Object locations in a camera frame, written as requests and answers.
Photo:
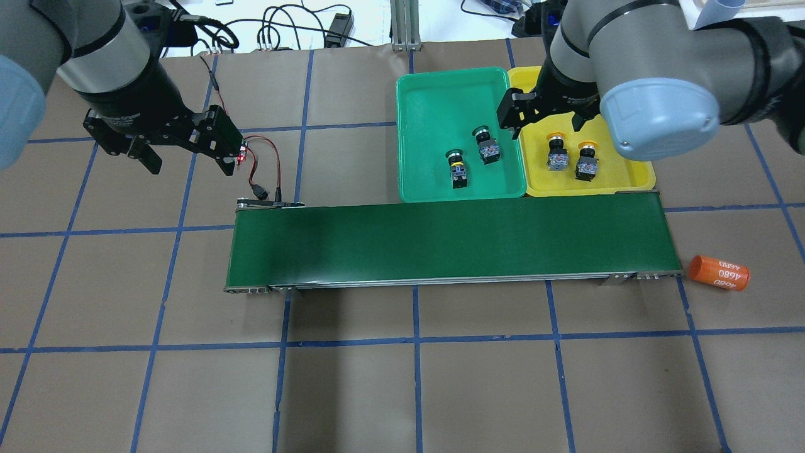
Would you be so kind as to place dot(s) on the folded blue plaid umbrella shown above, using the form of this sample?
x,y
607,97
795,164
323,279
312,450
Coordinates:
x,y
504,7

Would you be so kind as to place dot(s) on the orange cylinder marked 4680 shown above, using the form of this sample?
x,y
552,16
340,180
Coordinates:
x,y
718,273

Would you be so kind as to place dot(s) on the blue plastic cup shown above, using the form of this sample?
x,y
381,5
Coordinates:
x,y
713,12

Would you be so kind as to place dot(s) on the aluminium frame post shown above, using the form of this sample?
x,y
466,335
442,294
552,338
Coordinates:
x,y
405,22

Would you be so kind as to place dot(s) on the yellow plastic tray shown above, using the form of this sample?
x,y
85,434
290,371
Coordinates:
x,y
615,173

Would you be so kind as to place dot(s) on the green push button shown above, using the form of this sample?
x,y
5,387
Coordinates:
x,y
458,169
488,148

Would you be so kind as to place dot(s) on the green plastic tray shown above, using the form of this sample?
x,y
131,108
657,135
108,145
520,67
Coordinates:
x,y
437,112

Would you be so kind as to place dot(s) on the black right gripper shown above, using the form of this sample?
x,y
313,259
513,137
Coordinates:
x,y
568,87

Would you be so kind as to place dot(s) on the small motor controller board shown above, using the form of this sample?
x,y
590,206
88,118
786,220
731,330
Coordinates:
x,y
242,154

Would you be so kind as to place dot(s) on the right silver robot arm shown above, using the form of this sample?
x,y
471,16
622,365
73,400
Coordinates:
x,y
662,88

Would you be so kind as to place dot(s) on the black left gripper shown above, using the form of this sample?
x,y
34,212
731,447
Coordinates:
x,y
133,95

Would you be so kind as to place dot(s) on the black power brick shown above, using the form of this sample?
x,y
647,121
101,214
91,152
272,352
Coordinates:
x,y
339,31

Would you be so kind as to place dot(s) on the yellow push button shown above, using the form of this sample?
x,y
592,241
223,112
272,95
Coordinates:
x,y
587,164
557,155

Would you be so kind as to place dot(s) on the green conveyor belt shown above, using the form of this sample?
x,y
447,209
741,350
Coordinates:
x,y
621,236

